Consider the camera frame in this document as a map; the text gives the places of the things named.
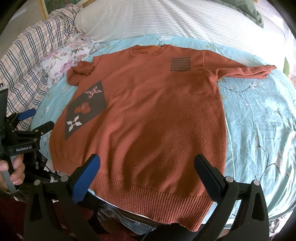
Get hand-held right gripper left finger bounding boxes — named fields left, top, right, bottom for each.
left=24, top=154, right=110, bottom=241

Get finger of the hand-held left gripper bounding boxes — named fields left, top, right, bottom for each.
left=16, top=121, right=55, bottom=140
left=6, top=108, right=37, bottom=127

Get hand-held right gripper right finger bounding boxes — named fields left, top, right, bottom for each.
left=194, top=154, right=271, bottom=241

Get orange knit sweater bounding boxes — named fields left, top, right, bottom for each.
left=51, top=44, right=277, bottom=232

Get person's left hand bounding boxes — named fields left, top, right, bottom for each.
left=0, top=159, right=26, bottom=193

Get plaid cloth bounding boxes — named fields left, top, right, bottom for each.
left=0, top=11, right=79, bottom=133

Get blue denim jeans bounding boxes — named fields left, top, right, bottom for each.
left=97, top=201, right=176, bottom=237

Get dark red garment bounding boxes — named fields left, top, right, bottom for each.
left=0, top=194, right=139, bottom=241

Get light blue floral bedsheet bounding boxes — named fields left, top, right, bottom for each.
left=30, top=34, right=296, bottom=235

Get pink floral pillow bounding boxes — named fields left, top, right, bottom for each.
left=40, top=34, right=101, bottom=88

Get white striped blanket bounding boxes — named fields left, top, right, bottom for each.
left=74, top=0, right=286, bottom=58

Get green pillow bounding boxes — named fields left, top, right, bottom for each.
left=240, top=0, right=264, bottom=29

